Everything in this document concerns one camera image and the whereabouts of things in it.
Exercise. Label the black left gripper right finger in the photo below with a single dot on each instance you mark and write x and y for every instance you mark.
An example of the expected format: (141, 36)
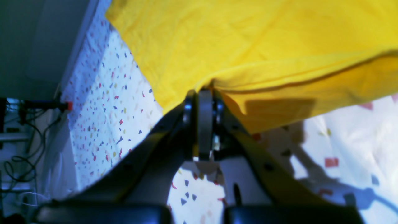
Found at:
(258, 190)

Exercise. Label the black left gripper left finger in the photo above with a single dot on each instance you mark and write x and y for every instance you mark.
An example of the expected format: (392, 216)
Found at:
(136, 190)

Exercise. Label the yellow T-shirt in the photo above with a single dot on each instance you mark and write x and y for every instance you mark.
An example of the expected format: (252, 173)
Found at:
(274, 61)

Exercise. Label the terrazzo pattern table cloth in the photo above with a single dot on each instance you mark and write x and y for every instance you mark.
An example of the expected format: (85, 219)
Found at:
(348, 156)

